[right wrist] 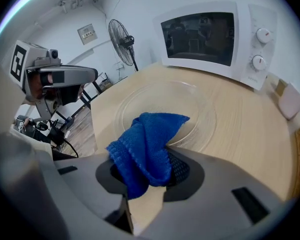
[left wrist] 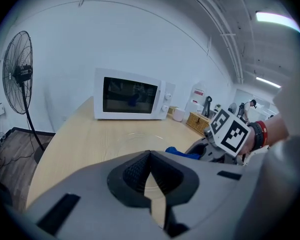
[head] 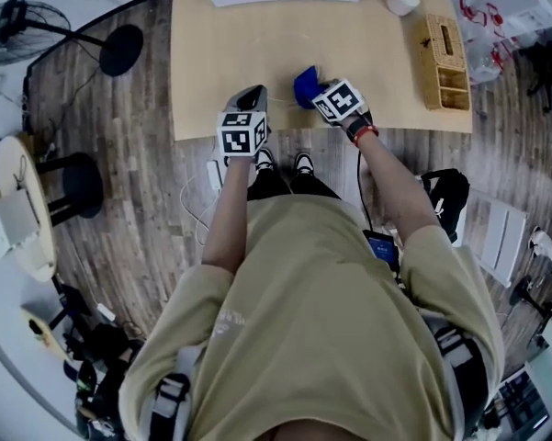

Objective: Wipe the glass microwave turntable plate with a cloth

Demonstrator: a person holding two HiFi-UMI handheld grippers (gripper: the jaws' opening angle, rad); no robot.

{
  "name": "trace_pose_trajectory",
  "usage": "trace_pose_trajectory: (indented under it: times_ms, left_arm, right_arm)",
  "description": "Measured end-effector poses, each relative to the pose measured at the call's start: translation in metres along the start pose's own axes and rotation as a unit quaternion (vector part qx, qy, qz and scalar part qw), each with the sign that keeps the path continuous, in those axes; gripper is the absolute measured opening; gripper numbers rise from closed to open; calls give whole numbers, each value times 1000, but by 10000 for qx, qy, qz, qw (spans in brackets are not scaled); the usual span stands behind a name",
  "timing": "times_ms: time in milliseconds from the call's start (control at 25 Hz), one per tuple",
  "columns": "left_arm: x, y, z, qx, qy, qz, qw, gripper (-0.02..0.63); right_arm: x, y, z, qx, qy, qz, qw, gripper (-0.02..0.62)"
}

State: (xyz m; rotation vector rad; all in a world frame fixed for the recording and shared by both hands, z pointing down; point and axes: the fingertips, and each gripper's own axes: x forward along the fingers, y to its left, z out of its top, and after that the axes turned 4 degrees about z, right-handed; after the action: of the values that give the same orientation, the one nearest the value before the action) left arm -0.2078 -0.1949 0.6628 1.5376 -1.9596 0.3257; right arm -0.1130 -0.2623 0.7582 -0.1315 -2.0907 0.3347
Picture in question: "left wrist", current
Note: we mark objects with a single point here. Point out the white cup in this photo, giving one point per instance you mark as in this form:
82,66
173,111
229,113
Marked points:
179,115

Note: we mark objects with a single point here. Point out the grey standing fan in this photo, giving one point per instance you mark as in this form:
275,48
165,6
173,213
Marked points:
232,107

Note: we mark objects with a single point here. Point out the wicker tissue box organizer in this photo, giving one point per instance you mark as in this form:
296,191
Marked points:
198,122

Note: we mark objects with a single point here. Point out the black wristwatch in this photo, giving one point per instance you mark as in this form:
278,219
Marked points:
257,136

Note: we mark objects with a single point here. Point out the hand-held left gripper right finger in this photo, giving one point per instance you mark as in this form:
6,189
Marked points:
214,196

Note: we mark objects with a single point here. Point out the red wristband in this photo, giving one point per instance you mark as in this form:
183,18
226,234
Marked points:
263,131

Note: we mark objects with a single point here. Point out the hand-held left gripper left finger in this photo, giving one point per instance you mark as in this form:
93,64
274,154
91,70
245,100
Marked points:
90,204

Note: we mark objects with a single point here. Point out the small potted plant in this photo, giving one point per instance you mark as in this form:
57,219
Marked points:
218,107

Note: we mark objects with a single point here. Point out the white cardboard box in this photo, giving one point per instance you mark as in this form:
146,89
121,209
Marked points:
196,107

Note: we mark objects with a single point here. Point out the white microwave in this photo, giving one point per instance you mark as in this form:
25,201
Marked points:
98,94

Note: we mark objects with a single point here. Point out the black standing fan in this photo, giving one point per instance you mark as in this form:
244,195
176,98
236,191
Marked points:
17,71

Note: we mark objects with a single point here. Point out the long ceiling light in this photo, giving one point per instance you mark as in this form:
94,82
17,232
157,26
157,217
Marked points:
268,82
277,21

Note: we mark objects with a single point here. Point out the white ceiling pipes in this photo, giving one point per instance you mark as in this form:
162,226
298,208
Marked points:
224,29

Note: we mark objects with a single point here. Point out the blue cloth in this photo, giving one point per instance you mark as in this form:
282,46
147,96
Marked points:
182,154

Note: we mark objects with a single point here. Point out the person's right hand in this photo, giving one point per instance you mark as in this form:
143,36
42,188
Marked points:
247,146

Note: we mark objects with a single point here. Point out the person's right forearm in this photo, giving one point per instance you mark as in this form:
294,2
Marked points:
277,130

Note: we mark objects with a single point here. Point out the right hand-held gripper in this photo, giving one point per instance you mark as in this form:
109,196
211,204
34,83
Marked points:
229,134

